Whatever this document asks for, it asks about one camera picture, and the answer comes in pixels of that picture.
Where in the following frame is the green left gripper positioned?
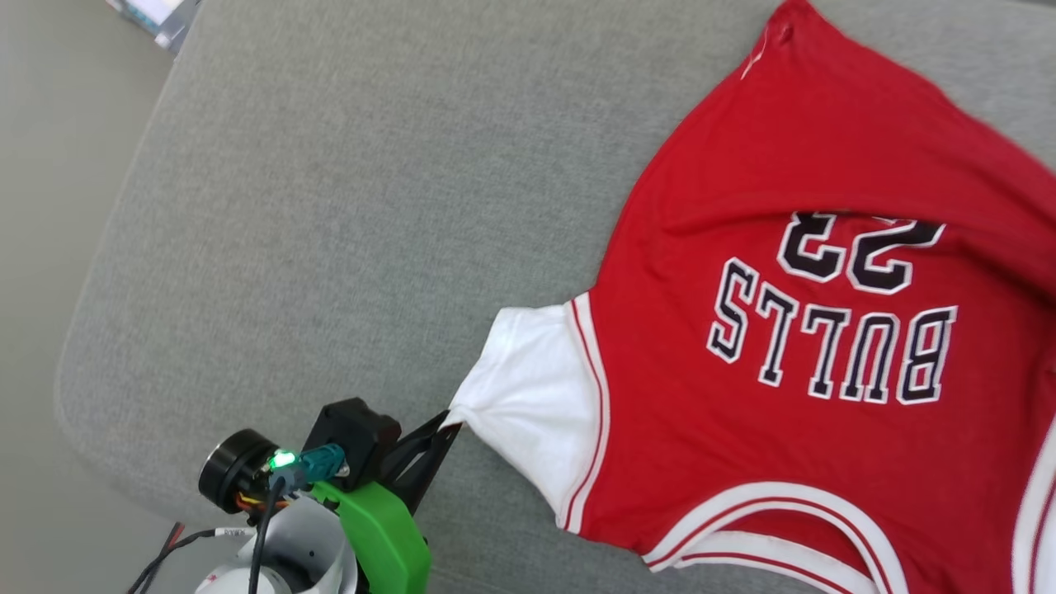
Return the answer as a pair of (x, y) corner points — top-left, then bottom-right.
(198, 420), (464, 594)

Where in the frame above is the red Bulls basketball jersey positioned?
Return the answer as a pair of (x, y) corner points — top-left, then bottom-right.
(444, 0), (1056, 594)

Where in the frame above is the grey fabric sofa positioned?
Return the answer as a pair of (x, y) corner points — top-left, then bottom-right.
(53, 0), (1056, 594)

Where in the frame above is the black cable teal plug left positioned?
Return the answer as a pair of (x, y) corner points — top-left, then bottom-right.
(246, 444), (347, 594)

